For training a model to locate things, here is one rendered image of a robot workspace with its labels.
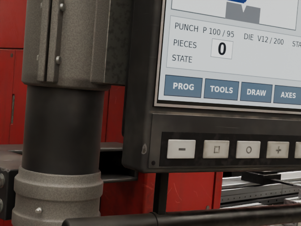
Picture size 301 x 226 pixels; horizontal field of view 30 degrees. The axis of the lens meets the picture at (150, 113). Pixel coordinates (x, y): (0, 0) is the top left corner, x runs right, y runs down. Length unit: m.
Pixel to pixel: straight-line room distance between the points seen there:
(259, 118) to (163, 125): 0.14
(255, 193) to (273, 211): 1.51
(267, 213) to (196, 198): 0.51
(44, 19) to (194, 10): 0.18
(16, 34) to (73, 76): 0.89
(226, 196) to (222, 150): 1.48
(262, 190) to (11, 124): 1.15
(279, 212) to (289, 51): 0.22
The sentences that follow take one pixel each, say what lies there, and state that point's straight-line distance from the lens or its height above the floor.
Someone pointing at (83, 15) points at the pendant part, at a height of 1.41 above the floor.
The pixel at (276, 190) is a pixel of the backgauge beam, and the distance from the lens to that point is 2.40.
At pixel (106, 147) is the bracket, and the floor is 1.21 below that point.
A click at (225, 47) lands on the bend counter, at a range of 0.66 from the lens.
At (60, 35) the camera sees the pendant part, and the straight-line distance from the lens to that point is 0.68.
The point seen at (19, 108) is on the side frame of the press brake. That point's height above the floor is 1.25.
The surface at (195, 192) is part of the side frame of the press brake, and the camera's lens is 1.26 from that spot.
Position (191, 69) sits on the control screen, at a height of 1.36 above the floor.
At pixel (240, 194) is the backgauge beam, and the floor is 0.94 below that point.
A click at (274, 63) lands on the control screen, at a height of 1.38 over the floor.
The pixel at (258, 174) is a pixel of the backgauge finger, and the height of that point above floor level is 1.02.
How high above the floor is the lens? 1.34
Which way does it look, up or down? 3 degrees down
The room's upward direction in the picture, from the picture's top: 5 degrees clockwise
